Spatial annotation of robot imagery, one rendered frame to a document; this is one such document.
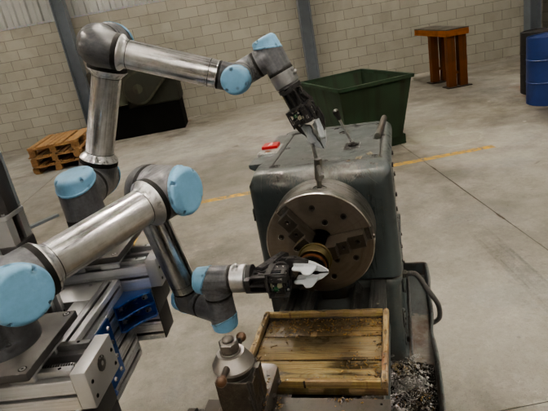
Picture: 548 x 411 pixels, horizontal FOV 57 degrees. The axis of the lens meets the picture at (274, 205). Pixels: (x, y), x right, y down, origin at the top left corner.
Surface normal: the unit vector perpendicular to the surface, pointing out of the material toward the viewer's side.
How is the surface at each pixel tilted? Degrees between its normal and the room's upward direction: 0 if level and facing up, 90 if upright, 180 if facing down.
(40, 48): 90
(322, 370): 0
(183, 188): 89
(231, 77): 90
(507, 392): 0
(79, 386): 90
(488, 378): 0
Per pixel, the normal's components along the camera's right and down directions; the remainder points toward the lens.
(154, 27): 0.07, 0.33
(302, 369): -0.18, -0.92
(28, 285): 0.70, 0.15
